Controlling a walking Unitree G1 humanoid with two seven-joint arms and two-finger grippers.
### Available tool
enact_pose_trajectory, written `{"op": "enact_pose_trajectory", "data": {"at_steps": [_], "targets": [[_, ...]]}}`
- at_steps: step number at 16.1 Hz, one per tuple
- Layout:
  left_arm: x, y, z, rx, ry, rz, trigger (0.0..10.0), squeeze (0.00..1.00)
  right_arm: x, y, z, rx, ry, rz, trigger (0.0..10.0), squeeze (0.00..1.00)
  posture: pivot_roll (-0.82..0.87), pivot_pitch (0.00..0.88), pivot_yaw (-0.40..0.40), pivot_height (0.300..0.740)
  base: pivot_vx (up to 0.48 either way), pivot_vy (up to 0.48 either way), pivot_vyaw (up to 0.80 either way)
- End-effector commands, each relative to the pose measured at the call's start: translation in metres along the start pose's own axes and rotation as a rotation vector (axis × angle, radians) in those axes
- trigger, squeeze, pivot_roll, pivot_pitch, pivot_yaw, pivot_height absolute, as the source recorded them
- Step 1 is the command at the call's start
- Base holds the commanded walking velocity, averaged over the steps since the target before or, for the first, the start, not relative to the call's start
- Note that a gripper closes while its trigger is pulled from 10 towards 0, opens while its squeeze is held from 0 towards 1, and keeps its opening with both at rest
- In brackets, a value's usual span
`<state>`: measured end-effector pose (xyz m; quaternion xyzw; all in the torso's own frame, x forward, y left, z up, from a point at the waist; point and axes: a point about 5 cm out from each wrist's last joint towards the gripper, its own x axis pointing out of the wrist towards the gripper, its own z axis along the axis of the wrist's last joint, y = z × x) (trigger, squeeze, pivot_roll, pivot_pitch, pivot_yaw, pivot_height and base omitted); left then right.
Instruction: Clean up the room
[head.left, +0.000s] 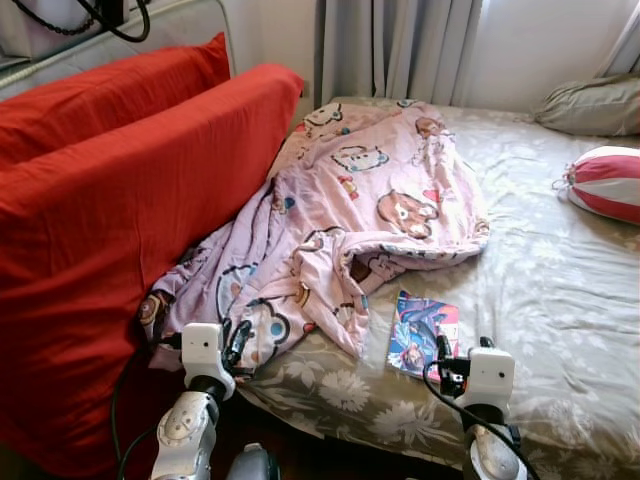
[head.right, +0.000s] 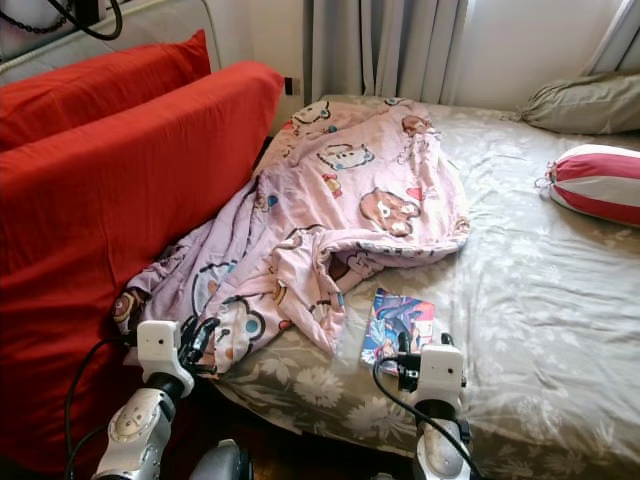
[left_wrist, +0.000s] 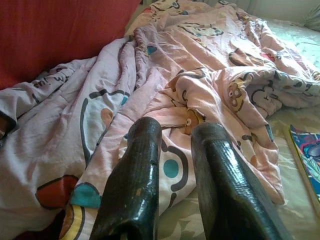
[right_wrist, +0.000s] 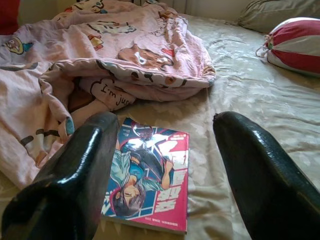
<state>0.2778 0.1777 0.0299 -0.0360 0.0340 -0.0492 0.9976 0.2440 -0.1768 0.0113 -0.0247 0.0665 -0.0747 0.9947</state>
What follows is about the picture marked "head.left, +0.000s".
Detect colourful anime picture book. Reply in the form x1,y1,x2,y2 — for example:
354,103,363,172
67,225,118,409
386,290,461,379

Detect bed with grey floral sheet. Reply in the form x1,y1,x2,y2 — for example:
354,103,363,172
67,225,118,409
235,95,640,480

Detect pink bear print blanket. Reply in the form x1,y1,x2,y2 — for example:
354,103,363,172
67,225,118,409
138,98,491,373

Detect red white blue star bolster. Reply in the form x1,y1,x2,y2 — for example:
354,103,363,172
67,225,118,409
555,146,640,224

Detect grey floral pillow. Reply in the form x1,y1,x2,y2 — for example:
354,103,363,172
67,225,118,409
533,73,640,138

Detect grey framed mirror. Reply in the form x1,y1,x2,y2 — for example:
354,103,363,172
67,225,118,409
0,0,236,101

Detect grey pleated curtain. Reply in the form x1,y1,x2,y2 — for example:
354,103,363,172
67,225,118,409
600,5,640,81
320,0,486,106

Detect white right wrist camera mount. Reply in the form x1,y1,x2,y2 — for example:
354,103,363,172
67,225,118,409
462,337,516,406

